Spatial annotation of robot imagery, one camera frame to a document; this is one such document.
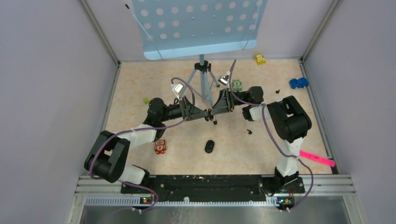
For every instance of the red owl number block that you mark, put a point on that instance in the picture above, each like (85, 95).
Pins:
(160, 146)

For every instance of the blue toy car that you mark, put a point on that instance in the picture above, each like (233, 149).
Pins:
(297, 83)

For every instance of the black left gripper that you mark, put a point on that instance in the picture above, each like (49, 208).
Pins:
(185, 107)

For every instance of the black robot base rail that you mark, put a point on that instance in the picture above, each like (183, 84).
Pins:
(215, 188)

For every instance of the earbuds case base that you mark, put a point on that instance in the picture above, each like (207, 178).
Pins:
(209, 116)

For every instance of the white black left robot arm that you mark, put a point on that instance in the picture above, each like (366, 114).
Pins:
(108, 155)

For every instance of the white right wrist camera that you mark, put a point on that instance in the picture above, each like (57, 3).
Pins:
(224, 79)

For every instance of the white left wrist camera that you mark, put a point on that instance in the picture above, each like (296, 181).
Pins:
(177, 89)

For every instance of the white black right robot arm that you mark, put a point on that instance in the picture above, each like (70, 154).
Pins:
(290, 121)

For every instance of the black earbuds charging case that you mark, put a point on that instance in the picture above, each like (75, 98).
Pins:
(209, 146)

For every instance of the yellow toy block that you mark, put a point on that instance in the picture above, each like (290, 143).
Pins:
(259, 58)

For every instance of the green monster toy block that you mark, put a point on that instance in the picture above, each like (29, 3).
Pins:
(236, 85)

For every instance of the pink highlighter marker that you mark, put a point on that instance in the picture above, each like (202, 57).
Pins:
(317, 158)

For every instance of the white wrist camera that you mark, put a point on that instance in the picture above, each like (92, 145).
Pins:
(177, 89)
(224, 79)

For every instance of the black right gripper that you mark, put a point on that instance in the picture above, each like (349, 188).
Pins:
(225, 103)

